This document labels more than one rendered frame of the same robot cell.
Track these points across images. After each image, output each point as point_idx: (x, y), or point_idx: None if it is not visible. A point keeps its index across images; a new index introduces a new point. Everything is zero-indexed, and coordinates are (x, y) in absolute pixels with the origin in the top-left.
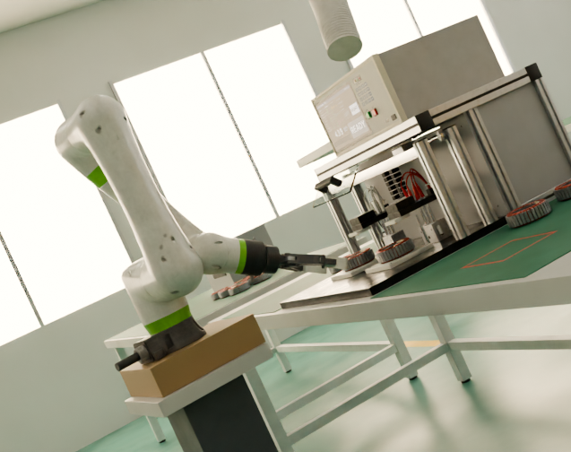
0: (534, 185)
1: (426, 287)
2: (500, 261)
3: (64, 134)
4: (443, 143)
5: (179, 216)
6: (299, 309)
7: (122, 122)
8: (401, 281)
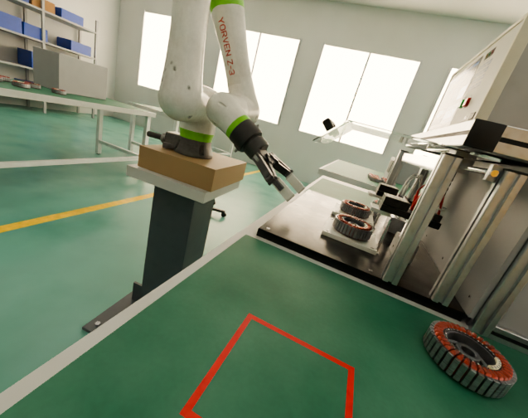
0: None
1: (195, 284)
2: (187, 403)
3: None
4: None
5: (241, 75)
6: (289, 200)
7: None
8: (288, 249)
